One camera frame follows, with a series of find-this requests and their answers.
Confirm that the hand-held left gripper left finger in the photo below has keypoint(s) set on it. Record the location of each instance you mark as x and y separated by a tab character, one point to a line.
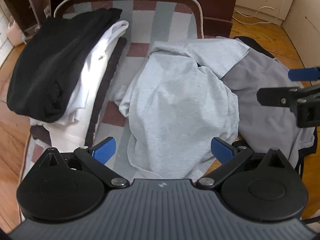
105	151

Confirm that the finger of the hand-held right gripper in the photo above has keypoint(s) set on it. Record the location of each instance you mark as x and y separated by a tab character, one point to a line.
272	97
302	74

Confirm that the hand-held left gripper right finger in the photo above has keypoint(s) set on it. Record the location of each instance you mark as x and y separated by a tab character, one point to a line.
221	151

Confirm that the grey garment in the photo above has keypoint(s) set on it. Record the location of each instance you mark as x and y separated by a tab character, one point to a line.
257	80

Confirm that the light grey t-shirt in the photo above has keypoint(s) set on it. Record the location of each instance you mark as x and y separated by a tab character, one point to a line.
175	105

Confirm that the black folded clothes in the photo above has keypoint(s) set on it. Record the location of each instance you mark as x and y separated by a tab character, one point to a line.
50	62

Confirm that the dark brown folded cloth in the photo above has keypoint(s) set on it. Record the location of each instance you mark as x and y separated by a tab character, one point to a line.
113	62

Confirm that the white folded garment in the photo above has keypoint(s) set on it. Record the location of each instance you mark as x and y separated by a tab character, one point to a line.
100	47

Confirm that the checkered mat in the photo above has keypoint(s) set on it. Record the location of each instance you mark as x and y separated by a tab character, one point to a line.
162	20

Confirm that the pink bag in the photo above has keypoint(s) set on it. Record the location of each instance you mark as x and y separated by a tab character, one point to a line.
15	33

